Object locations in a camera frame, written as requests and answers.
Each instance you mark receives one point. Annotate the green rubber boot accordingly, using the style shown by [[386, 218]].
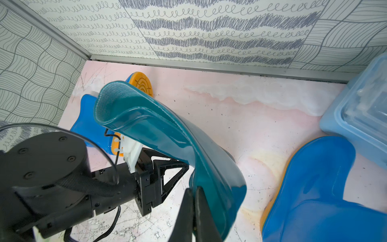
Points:
[[125, 109]]

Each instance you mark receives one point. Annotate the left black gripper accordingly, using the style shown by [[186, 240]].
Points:
[[74, 193]]

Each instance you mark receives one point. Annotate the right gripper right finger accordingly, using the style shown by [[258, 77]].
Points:
[[206, 230]]

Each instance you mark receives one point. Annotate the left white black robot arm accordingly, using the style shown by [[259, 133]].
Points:
[[22, 179]]

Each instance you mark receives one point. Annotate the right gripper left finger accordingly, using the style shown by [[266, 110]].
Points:
[[183, 228]]

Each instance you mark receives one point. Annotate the light blue plastic toolbox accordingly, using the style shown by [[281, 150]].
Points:
[[359, 112]]

